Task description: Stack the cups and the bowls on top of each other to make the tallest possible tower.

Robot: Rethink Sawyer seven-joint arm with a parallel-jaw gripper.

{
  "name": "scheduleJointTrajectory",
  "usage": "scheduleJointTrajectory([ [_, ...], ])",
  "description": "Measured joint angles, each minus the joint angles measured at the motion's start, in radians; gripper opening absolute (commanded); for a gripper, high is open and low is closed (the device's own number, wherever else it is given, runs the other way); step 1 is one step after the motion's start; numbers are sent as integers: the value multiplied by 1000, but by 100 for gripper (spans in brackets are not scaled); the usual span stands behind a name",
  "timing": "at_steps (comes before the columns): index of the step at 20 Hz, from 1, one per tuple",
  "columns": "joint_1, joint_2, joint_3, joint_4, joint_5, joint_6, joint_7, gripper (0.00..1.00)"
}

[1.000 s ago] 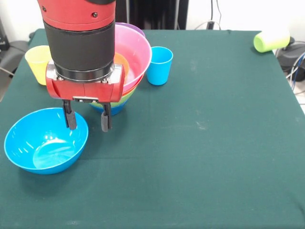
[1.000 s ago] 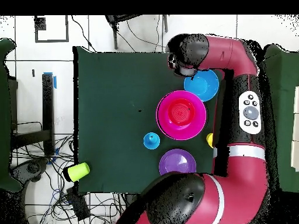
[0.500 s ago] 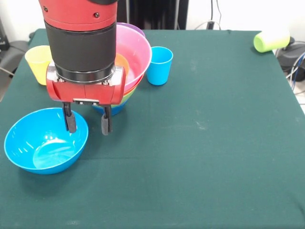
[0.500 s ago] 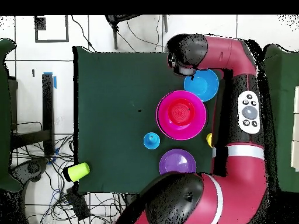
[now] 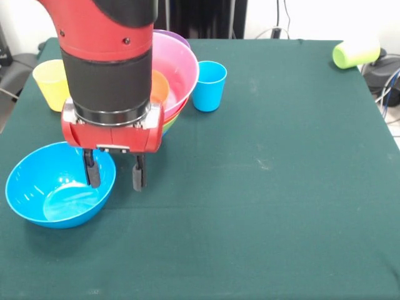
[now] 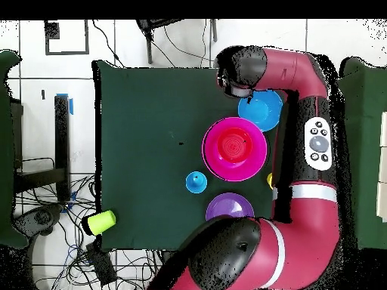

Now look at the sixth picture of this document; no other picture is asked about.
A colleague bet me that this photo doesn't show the green cloth side table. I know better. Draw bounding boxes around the green cloth side table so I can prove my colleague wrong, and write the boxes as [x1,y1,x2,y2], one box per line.
[0,49,29,249]
[337,57,387,250]

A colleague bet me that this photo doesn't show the black cable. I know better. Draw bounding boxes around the black cable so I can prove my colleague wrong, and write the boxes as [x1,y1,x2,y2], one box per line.
[91,19,126,69]

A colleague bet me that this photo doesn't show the light blue cup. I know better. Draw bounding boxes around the light blue cup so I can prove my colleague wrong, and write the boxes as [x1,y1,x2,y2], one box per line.
[184,171,209,194]

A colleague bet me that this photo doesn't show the tangled cable bundle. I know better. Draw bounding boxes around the tangled cable bundle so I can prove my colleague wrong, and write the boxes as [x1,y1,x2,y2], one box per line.
[13,173,170,290]

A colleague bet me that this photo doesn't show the small orange bowl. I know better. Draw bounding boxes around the small orange bowl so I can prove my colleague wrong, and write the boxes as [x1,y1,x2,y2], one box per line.
[216,126,254,164]

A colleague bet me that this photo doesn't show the dark green table cloth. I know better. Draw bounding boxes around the dark green table cloth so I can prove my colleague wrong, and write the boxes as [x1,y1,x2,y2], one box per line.
[91,59,291,254]

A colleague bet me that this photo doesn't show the black metal frame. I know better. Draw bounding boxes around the black metal frame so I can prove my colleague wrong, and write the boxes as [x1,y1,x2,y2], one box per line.
[13,94,73,203]

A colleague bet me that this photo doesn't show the purple bowl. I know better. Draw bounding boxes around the purple bowl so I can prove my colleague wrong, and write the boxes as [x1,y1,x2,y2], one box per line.
[205,192,255,221]

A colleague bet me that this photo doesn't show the light green cup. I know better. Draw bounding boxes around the light green cup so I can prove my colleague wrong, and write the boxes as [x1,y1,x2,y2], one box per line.
[86,209,118,236]

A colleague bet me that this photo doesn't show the large light blue bowl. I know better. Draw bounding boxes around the large light blue bowl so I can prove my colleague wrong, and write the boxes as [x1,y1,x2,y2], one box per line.
[237,89,284,133]

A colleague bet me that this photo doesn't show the black rectangular box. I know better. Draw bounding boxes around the black rectangular box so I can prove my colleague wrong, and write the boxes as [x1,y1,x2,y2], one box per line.
[85,241,118,286]

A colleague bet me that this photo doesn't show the grey chair base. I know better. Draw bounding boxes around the grey chair base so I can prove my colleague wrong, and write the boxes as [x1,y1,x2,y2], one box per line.
[13,204,65,239]

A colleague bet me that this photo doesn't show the large pink bowl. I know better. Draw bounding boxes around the large pink bowl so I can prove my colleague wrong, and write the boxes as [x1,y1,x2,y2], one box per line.
[201,116,268,183]

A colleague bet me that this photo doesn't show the blue tape strip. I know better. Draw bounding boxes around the blue tape strip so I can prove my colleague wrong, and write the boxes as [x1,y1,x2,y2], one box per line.
[55,92,74,116]

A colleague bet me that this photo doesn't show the black camera tripod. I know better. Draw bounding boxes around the black camera tripod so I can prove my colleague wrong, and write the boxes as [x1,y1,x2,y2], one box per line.
[135,19,218,65]

